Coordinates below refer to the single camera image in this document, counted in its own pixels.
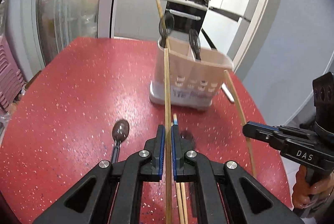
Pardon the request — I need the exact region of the dark spoon with brown handle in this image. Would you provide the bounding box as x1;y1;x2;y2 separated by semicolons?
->
180;130;196;148

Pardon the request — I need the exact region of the dark spoon in holder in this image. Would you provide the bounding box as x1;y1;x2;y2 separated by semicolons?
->
158;12;174;47
189;29;201;61

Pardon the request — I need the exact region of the beige plastic cutlery holder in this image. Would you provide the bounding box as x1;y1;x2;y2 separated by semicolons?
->
149;36;234;112

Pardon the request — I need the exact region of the chopstick in holder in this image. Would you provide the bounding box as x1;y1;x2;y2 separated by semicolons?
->
156;0;170;49

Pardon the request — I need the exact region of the right hand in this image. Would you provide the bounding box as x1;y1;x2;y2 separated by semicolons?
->
292;165;333;209

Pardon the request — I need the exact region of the blue patterned chopstick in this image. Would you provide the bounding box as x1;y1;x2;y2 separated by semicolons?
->
171;113;188;223

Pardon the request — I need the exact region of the plain wooden chopstick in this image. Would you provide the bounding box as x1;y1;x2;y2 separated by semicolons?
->
164;48;172;224
224;70;257;178

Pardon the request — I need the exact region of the dark spoon with black handle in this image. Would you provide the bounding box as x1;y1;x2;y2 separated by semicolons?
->
111;119;130;164

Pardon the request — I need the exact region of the stack of pink stools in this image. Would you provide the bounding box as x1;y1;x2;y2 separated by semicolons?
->
0;35;24;112

